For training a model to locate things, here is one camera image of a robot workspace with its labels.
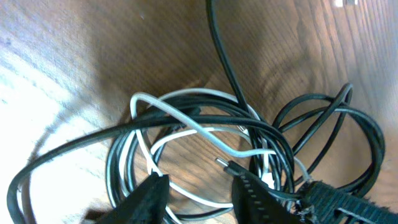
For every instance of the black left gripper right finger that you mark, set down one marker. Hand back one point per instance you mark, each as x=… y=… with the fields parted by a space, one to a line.
x=253 y=204

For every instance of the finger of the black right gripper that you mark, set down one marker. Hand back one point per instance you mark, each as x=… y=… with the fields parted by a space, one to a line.
x=322 y=203

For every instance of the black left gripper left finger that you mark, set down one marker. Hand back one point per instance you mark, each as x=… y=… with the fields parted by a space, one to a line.
x=145 y=204

